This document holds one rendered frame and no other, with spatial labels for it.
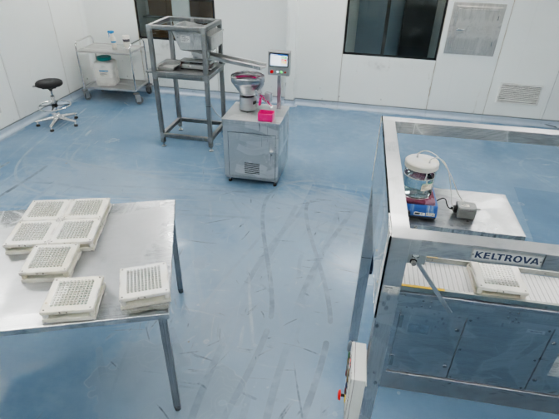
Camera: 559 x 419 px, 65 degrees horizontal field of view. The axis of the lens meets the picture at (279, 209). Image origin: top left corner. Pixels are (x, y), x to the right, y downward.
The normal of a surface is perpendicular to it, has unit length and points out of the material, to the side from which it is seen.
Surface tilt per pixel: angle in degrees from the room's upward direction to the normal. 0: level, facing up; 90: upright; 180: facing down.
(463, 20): 90
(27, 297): 0
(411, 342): 90
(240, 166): 90
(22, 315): 0
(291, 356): 0
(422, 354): 91
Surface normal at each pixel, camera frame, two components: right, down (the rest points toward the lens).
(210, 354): 0.02, -0.84
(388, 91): -0.20, 0.52
